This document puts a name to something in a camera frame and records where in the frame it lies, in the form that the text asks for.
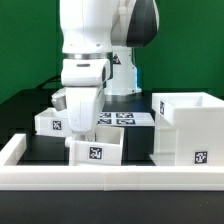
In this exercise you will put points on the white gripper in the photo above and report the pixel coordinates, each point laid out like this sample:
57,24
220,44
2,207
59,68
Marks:
84,82

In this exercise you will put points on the white front drawer tray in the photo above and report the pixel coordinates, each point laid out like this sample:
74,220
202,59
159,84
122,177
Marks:
106,150

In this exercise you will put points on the white drawer tray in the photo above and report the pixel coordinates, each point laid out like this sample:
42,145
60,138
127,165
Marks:
52,123
106,150

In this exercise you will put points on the white drawer cabinet box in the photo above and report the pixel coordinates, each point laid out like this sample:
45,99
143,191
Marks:
189,129

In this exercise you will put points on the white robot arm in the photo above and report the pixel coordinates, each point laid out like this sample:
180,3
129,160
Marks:
91,29

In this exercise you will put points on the white rear drawer tray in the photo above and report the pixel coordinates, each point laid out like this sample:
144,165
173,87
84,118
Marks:
52,123

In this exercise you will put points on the fiducial marker sheet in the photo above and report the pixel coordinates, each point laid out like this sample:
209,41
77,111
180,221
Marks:
125,119

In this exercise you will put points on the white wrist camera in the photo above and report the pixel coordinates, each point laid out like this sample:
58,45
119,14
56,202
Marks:
58,100

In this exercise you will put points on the white U-shaped boundary frame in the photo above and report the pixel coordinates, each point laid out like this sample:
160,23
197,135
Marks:
102,178

